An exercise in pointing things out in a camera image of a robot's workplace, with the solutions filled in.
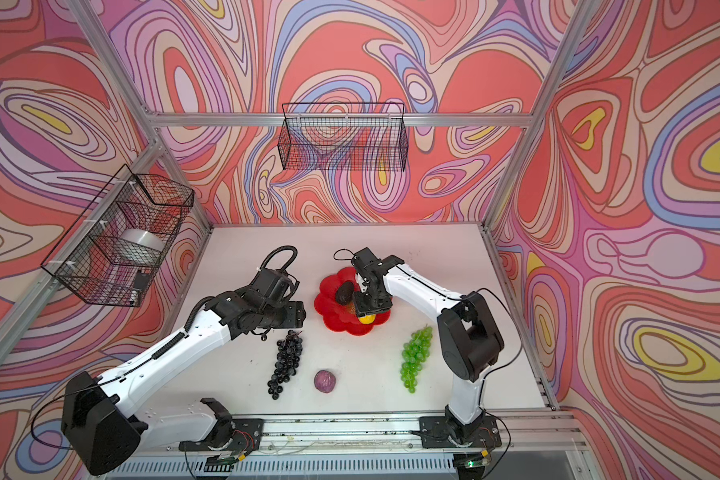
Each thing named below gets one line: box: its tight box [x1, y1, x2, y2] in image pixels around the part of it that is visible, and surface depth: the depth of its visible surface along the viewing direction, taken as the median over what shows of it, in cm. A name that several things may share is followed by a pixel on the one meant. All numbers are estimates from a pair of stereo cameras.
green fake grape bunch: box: [400, 324, 433, 394], surface depth 85 cm
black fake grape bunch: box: [267, 330, 304, 400], surface depth 84 cm
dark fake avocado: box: [336, 281, 355, 305], surface depth 98 cm
